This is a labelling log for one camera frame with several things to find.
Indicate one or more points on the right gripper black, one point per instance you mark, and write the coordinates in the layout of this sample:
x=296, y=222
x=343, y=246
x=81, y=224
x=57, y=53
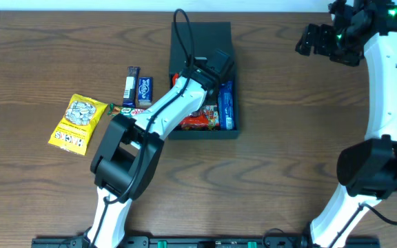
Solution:
x=318, y=39

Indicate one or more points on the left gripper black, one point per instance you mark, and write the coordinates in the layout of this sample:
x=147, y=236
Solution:
x=221, y=64

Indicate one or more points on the long blue cookie pack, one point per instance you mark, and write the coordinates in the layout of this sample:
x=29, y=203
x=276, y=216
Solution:
x=226, y=106

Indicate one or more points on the dark green lidded box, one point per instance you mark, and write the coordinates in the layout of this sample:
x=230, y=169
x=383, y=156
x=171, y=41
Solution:
x=208, y=37

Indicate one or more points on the red snack bag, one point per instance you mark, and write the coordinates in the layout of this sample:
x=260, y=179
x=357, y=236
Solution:
x=197, y=120

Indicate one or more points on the Haribo candy bag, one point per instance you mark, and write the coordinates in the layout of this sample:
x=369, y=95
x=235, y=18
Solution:
x=211, y=112

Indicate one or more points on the blue Eclipse mint tin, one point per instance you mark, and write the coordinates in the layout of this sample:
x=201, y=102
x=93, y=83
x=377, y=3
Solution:
x=145, y=91

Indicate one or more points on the dark blue candy bar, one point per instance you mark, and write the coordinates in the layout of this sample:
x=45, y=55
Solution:
x=129, y=94

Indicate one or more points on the green red KitKat bar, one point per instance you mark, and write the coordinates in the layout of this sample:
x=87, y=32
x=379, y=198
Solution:
x=126, y=111

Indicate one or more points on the yellow snack bag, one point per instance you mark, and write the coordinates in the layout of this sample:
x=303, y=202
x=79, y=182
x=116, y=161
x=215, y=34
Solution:
x=75, y=129

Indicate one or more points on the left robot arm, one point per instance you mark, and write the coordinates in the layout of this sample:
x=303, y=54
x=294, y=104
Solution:
x=130, y=149

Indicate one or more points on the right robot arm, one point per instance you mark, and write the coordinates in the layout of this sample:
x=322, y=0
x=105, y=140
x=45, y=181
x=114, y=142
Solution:
x=366, y=172

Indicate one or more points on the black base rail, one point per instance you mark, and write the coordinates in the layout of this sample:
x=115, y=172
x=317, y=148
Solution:
x=273, y=241

